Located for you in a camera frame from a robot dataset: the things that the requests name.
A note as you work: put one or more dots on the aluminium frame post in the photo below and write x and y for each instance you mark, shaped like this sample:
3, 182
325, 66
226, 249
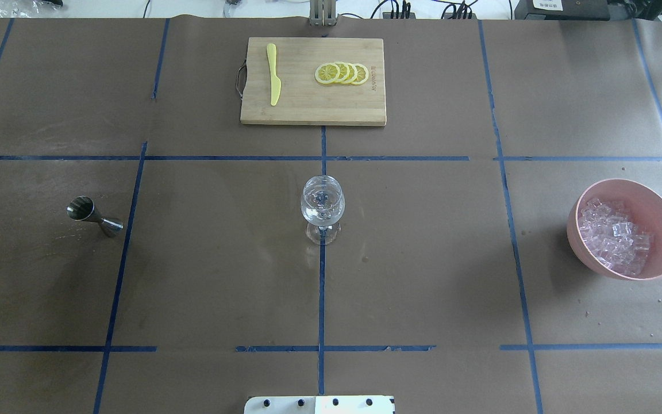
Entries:
323, 13

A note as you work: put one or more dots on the steel double jigger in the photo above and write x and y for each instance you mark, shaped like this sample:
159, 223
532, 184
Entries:
82, 209

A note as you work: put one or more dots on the lemon slice front left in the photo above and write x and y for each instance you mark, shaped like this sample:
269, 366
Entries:
327, 73

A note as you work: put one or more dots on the lemon slice rightmost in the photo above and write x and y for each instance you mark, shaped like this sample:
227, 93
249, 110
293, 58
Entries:
362, 74

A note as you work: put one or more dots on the bamboo cutting board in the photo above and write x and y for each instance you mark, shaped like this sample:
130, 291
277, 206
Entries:
303, 101

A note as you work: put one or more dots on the clear wine glass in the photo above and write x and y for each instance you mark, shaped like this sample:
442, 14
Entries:
322, 205

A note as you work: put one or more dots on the lemon slice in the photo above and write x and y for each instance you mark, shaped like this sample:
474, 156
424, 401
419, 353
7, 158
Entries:
362, 74
327, 73
343, 72
351, 75

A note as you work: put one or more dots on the black box on table edge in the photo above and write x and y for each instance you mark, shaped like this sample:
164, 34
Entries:
562, 10

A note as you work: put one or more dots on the pile of clear ice cubes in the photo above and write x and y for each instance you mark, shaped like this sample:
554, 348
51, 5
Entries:
613, 237

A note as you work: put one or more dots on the yellow plastic knife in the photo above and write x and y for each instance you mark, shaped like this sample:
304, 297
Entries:
275, 81

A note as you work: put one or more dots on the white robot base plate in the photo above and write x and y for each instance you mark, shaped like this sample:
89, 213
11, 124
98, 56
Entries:
321, 404

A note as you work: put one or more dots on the pink bowl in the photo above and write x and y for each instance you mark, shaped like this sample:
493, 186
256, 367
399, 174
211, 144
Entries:
645, 207

